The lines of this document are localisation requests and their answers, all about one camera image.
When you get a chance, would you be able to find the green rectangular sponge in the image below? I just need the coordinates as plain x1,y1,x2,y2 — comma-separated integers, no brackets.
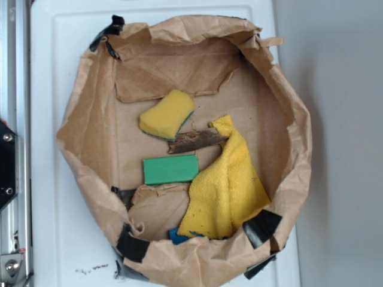
143,155,199,185

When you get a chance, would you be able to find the yellow sponge with green pad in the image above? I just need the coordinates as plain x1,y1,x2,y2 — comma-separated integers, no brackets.
139,90,194,142

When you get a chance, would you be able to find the dark wood bark piece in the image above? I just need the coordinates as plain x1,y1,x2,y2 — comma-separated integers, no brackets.
168,127,229,154

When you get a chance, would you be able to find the yellow microfibre cloth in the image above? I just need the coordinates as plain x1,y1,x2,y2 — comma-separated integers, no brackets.
178,115,270,239

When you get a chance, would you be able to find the brown paper bag liner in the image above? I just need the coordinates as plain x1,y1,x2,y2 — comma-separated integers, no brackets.
56,15,312,286

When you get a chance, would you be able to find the blue object under cloth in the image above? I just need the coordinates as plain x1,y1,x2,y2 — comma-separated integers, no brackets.
168,228,203,245

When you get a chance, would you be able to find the black tape strip right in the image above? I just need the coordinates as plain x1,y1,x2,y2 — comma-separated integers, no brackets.
242,209,282,249

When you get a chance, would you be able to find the black tape strip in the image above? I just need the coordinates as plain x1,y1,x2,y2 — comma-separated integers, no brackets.
89,15,125,59
242,209,282,249

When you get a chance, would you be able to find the black tape patch bottom left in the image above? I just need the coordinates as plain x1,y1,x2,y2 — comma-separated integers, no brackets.
116,224,150,263

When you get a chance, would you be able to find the black tape strip top left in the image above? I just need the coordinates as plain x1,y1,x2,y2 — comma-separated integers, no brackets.
89,15,125,59

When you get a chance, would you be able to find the white plastic tray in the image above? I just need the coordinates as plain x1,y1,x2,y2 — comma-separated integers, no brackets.
29,4,301,287

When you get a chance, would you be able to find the black mounting plate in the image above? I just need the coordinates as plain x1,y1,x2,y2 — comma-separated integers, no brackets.
0,120,17,212

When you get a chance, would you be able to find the aluminium frame rail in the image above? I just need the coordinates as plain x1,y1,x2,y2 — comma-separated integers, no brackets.
1,0,34,286

